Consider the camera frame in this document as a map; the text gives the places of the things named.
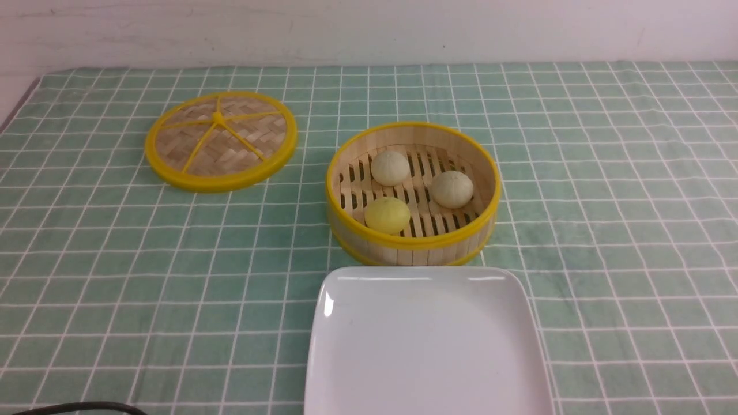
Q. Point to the yellow bamboo steamer lid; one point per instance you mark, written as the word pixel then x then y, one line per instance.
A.
pixel 221 142

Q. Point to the yellow steamed bun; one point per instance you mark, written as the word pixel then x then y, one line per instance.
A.
pixel 387 215

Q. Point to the beige bun back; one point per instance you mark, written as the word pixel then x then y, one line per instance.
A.
pixel 390 168

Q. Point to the green checkered tablecloth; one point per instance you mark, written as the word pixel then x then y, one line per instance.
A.
pixel 618 217

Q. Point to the yellow bamboo steamer basket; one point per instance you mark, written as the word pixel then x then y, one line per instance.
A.
pixel 434 235

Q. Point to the white square plate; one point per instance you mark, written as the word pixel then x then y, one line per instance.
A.
pixel 425 340

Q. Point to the beige bun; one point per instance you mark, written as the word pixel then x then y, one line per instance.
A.
pixel 390 168
pixel 452 189

